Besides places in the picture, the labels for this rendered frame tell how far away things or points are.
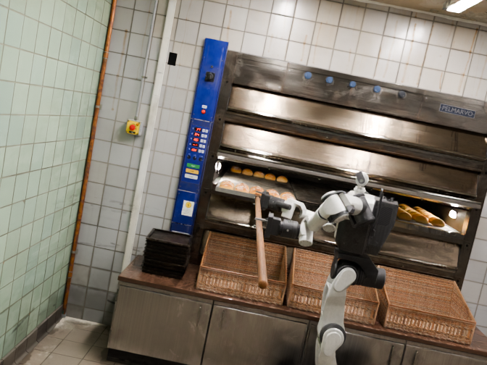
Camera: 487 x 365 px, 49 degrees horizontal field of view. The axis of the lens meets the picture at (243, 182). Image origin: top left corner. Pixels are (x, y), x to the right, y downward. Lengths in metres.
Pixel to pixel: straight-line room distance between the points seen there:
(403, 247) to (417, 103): 1.00
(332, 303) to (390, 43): 1.81
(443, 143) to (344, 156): 0.67
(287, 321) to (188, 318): 0.61
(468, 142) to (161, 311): 2.34
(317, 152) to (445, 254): 1.15
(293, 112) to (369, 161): 0.63
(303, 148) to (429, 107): 0.90
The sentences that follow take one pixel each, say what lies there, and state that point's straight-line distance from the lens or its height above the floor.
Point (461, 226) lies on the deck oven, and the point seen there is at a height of 1.22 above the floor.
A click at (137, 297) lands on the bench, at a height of 0.47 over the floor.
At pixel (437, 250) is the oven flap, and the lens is 4.00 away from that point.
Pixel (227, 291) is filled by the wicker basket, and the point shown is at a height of 0.61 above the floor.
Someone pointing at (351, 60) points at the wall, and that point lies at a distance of 3.76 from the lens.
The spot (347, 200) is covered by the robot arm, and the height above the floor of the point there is 1.41.
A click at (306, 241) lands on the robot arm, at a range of 2.58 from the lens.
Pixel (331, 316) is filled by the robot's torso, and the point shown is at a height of 0.73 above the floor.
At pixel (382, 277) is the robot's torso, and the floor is 1.00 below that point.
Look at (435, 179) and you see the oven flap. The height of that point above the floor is 1.52.
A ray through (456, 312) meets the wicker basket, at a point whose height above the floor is 0.69.
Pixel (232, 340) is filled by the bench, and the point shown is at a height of 0.32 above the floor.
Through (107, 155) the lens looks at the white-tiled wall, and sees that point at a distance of 3.86.
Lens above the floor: 1.70
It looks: 7 degrees down
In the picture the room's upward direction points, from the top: 11 degrees clockwise
